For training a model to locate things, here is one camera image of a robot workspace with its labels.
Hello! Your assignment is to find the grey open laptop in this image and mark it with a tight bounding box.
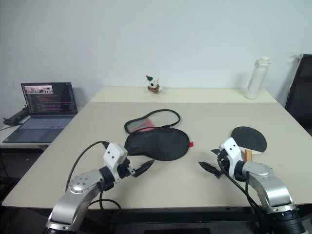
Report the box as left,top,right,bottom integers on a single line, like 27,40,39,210
2,82,78,144

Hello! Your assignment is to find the black office chair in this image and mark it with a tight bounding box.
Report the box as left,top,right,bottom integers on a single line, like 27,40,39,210
284,54,312,137

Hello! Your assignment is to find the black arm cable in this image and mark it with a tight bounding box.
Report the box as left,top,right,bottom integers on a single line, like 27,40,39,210
217,158,269,221
65,140,122,213

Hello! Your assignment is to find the black table tennis paddle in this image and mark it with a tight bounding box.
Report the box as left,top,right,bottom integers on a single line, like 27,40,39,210
231,126,268,161

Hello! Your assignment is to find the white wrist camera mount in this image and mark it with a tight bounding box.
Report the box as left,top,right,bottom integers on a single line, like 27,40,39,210
220,137,245,176
102,143,128,184

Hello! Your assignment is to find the black table frame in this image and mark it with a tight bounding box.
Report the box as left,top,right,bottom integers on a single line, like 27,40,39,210
80,206,312,226

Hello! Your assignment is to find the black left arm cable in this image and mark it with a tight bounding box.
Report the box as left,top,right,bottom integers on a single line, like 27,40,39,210
65,140,122,213

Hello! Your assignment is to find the black and red paddle case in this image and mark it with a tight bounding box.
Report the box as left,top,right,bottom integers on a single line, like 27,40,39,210
123,109,195,162

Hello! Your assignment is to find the small white plush toy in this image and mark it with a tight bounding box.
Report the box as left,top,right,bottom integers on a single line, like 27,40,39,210
145,75,163,95

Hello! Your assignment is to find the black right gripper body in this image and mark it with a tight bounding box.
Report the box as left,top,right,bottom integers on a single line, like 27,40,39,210
215,149,234,180

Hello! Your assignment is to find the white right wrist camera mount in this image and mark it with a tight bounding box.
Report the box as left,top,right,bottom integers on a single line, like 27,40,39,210
220,137,245,176

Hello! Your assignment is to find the black handheld controller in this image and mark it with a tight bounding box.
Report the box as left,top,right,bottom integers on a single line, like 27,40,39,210
2,106,31,128

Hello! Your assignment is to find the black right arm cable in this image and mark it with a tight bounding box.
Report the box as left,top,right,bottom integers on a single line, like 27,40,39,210
217,158,269,221

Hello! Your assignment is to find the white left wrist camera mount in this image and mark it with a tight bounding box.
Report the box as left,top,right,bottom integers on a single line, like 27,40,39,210
102,143,128,184

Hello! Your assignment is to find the white side table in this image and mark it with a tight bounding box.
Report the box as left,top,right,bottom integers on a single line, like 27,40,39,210
0,104,85,153

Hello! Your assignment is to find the white water bottle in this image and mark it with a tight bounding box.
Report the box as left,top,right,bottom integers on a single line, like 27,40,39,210
244,56,272,100

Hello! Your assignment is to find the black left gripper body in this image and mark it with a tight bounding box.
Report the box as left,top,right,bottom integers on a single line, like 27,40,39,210
117,157,136,180

